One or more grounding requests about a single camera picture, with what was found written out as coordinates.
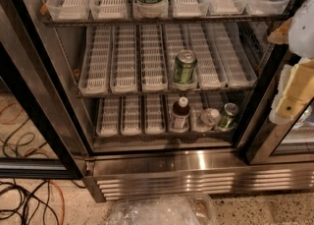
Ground green can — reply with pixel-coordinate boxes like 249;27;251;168
173;50;197;84
217;103;239;129

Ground clear plastic bag container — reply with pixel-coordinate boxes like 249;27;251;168
105;194;219;225

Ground middle wire shelf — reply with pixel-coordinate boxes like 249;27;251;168
77;85;255;99

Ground bottom wire shelf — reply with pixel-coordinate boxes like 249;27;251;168
94;130;234;140

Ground top wire shelf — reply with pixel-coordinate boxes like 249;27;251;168
41;13;289;28

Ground clear water bottle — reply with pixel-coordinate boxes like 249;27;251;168
197;108;221;130

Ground wire shelf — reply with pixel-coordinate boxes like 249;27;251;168
77;85;255;99
94;130;234;140
41;13;289;28

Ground right glass fridge door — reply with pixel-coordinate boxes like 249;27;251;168
245;52;314;165

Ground open glass fridge door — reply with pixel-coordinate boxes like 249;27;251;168
0;0;88;179

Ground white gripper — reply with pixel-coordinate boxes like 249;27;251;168
267;0;314;125

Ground brown bottle with white cap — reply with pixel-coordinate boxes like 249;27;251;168
171;96;190;130

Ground stainless steel display fridge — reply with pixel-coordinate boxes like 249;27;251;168
1;0;314;201

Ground black and orange floor cables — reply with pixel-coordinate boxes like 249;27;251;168
0;179;87;225

